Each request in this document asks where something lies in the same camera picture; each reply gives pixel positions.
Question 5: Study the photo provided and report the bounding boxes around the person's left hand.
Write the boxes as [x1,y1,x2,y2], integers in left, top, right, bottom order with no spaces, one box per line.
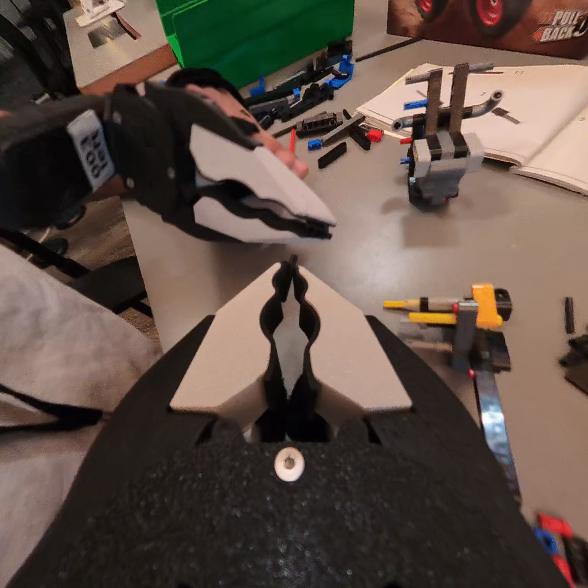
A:
[197,85,309,180]

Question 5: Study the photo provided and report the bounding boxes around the lego set box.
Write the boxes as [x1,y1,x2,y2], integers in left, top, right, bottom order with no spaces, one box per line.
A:
[387,0,588,60]

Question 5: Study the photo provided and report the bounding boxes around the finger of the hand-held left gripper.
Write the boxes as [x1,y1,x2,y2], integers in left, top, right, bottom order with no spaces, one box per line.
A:
[193,197,332,245]
[190,124,337,229]

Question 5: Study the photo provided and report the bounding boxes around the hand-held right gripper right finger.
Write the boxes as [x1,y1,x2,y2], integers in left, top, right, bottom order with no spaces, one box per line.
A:
[292,266,413,425]

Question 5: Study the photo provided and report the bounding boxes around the short black lego beam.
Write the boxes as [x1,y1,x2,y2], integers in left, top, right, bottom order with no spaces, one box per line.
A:
[317,141,348,170]

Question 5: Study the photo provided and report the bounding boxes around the yellow and black lego assembly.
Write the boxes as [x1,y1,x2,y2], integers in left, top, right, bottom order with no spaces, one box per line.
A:
[383,282,522,503]

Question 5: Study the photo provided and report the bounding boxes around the green box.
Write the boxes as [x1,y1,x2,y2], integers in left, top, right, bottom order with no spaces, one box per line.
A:
[154,0,355,88]

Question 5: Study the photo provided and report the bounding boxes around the white instruction booklet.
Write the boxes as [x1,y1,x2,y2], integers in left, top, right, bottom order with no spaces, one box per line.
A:
[356,63,588,196]

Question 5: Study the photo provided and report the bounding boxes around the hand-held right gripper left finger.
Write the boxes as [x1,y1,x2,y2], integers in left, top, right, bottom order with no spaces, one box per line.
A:
[169,262,292,428]

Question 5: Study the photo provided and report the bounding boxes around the black lego panel piece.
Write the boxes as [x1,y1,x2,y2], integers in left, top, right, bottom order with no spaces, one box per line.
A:
[558,326,588,396]

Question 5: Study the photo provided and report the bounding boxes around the dark grey lego beam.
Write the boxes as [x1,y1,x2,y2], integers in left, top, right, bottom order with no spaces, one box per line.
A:
[322,115,367,147]

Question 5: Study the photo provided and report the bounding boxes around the large blue lego connector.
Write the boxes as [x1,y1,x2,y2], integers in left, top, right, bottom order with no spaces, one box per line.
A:
[325,54,355,88]

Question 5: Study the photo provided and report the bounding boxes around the grey lego motor assembly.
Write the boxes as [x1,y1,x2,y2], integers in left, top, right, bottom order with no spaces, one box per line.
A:
[390,62,503,209]

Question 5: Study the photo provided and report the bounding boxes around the pile of black lego parts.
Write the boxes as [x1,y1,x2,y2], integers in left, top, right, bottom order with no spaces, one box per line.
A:
[243,39,354,131]

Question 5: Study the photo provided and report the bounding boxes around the black strap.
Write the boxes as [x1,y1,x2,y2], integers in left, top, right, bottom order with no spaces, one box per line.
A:
[0,383,104,435]

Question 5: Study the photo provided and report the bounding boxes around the wooden-edged side table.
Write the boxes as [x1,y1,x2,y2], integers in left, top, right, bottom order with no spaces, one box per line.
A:
[63,0,179,96]

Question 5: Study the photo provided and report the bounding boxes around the black lego frame piece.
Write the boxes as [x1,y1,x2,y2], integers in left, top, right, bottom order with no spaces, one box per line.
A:
[296,110,344,138]

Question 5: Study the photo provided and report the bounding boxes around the long black lego axle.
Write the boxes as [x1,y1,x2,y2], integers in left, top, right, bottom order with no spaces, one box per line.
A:
[355,37,422,62]

